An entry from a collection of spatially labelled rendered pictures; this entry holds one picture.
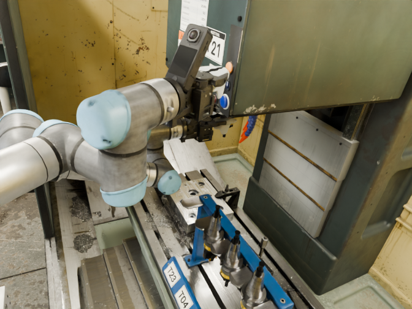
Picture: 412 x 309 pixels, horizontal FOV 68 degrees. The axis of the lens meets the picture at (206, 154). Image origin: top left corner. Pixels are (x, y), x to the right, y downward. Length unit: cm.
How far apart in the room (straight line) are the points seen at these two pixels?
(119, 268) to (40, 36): 125
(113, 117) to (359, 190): 111
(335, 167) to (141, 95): 102
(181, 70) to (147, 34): 146
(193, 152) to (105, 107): 184
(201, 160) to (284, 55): 156
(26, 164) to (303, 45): 62
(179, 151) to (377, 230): 132
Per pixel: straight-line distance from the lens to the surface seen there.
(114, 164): 48
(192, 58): 55
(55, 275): 146
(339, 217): 147
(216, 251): 93
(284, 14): 73
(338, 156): 134
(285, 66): 77
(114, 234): 182
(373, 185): 134
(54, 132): 57
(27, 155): 53
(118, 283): 146
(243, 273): 90
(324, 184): 142
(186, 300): 115
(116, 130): 42
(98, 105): 43
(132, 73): 203
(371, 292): 194
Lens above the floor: 190
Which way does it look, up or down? 30 degrees down
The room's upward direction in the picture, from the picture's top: 7 degrees clockwise
